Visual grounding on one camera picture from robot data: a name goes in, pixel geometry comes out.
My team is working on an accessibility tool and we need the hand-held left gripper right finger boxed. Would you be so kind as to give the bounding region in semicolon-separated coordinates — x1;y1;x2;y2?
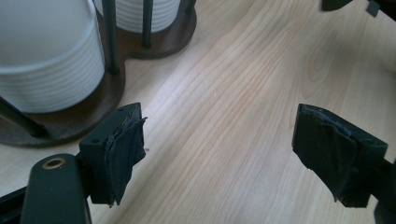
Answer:
291;103;389;209

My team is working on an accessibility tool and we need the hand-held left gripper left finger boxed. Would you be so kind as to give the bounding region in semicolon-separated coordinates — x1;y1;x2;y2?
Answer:
78;102;148;207

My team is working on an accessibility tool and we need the stack of white paper cups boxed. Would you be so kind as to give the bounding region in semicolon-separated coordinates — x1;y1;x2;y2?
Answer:
0;0;106;114
92;0;181;35

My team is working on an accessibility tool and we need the dark wooden cup holder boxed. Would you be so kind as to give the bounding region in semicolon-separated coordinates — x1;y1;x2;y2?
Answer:
0;0;198;147

